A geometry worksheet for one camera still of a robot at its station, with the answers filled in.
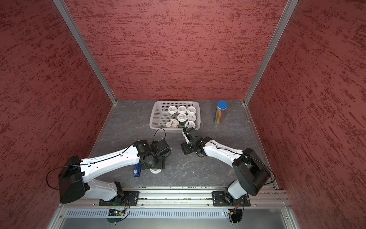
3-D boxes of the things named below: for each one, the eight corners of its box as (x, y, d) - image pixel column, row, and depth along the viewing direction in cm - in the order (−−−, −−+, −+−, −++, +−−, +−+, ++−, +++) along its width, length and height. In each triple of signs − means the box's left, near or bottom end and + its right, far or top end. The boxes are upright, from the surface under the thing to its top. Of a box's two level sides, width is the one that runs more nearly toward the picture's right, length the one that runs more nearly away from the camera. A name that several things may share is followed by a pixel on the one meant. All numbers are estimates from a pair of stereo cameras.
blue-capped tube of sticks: (213, 125, 108) (218, 107, 92) (212, 118, 112) (217, 100, 96) (222, 125, 108) (228, 107, 92) (221, 118, 112) (227, 100, 96)
